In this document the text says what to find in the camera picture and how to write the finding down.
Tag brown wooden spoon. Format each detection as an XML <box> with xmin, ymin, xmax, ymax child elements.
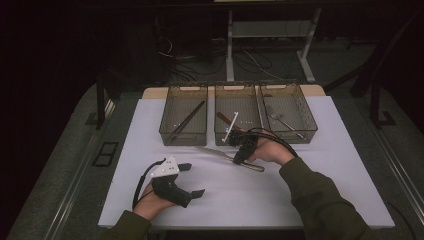
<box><xmin>216</xmin><ymin>111</ymin><xmax>242</xmax><ymax>132</ymax></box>

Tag metal floor rail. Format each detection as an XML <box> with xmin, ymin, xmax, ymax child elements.
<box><xmin>373</xmin><ymin>128</ymin><xmax>424</xmax><ymax>214</ymax></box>
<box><xmin>43</xmin><ymin>99</ymin><xmax>116</xmax><ymax>240</ymax></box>

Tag black metal stand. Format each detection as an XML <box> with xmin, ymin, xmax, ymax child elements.
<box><xmin>369</xmin><ymin>83</ymin><xmax>398</xmax><ymax>129</ymax></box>

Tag steel fork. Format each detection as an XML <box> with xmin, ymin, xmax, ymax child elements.
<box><xmin>268</xmin><ymin>111</ymin><xmax>306</xmax><ymax>139</ymax></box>

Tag person's left hand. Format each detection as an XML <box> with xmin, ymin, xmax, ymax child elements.
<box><xmin>133</xmin><ymin>183</ymin><xmax>176</xmax><ymax>221</ymax></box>

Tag steel serrated table knife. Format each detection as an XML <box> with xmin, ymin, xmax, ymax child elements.
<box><xmin>196</xmin><ymin>146</ymin><xmax>266</xmax><ymax>173</ymax></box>

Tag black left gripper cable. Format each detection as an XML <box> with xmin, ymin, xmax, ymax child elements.
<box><xmin>132</xmin><ymin>158</ymin><xmax>166</xmax><ymax>210</ymax></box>

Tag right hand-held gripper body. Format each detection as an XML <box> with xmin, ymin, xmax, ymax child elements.
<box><xmin>221</xmin><ymin>111</ymin><xmax>259</xmax><ymax>158</ymax></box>

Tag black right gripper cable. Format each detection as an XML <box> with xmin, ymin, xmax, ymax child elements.
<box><xmin>248</xmin><ymin>127</ymin><xmax>300</xmax><ymax>158</ymax></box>

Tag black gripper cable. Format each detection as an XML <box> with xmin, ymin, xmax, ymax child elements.
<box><xmin>248</xmin><ymin>127</ymin><xmax>300</xmax><ymax>158</ymax></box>
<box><xmin>132</xmin><ymin>158</ymin><xmax>166</xmax><ymax>210</ymax></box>

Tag white metal stand frame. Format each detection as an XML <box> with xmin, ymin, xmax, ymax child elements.
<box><xmin>225</xmin><ymin>8</ymin><xmax>323</xmax><ymax>84</ymax></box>

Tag white table cover board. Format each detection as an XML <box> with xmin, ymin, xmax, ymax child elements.
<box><xmin>98</xmin><ymin>95</ymin><xmax>395</xmax><ymax>230</ymax></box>

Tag smoky clear plastic bin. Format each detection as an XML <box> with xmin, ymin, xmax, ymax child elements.
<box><xmin>258</xmin><ymin>81</ymin><xmax>319</xmax><ymax>146</ymax></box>
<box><xmin>159</xmin><ymin>83</ymin><xmax>209</xmax><ymax>147</ymax></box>
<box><xmin>214</xmin><ymin>82</ymin><xmax>263</xmax><ymax>147</ymax></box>

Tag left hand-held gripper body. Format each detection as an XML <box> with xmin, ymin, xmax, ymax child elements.
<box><xmin>151</xmin><ymin>155</ymin><xmax>194</xmax><ymax>208</ymax></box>

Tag black chopstick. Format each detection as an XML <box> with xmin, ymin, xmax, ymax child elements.
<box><xmin>169</xmin><ymin>100</ymin><xmax>206</xmax><ymax>141</ymax></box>
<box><xmin>171</xmin><ymin>100</ymin><xmax>206</xmax><ymax>138</ymax></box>

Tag tangle of floor cables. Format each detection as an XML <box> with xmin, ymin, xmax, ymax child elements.
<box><xmin>156</xmin><ymin>33</ymin><xmax>278</xmax><ymax>83</ymax></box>

